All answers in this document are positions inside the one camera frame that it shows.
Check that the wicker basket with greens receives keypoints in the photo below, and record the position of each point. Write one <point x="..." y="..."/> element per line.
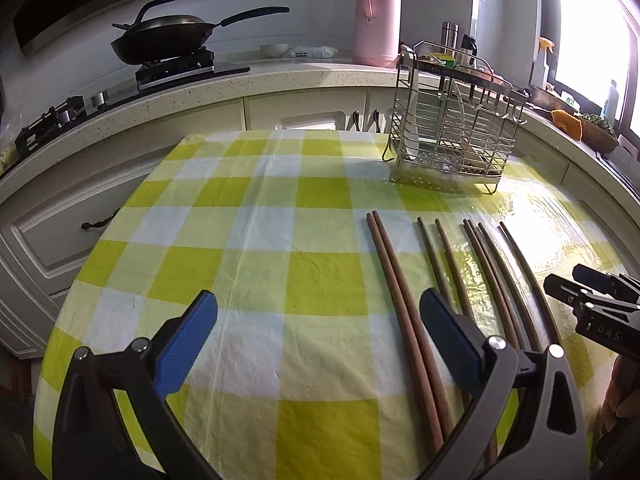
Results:
<point x="598" y="134"/>

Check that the white bowl on counter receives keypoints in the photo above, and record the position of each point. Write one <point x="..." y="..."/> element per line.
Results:
<point x="274" y="50"/>

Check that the orange cloth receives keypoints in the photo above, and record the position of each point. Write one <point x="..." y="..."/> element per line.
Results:
<point x="568" y="123"/>

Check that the black kettle pot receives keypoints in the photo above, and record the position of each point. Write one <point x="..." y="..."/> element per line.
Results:
<point x="466" y="55"/>

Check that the person's right hand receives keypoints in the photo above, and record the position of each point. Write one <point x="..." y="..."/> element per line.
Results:
<point x="620" y="414"/>

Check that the white wet wipes pack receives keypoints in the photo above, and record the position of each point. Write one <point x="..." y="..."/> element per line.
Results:
<point x="313" y="52"/>

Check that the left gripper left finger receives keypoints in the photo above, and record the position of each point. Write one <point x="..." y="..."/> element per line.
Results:
<point x="90" y="439"/>

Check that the black gas stove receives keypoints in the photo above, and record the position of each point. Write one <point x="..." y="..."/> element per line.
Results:
<point x="145" y="81"/>

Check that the green yellow sponge box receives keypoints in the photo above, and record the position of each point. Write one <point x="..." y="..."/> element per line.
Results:
<point x="441" y="59"/>

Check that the pink thermos jug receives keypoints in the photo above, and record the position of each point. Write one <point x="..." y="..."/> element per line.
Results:
<point x="377" y="29"/>

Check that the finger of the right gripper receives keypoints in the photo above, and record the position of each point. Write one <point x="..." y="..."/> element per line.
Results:
<point x="568" y="292"/>
<point x="619" y="286"/>

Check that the black wok pan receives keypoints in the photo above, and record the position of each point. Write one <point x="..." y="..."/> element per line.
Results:
<point x="147" y="42"/>

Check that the metal wire utensil rack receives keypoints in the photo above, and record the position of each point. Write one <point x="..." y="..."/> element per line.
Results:
<point x="451" y="129"/>

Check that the green checkered tablecloth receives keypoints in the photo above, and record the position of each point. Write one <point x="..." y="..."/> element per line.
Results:
<point x="304" y="375"/>

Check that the yellow spray bottle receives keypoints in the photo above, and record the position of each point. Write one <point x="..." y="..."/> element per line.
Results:
<point x="540" y="70"/>

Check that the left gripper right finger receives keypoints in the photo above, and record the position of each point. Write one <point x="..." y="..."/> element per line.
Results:
<point x="547" y="439"/>

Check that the steel thermos bottle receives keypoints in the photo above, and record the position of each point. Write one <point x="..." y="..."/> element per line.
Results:
<point x="449" y="39"/>

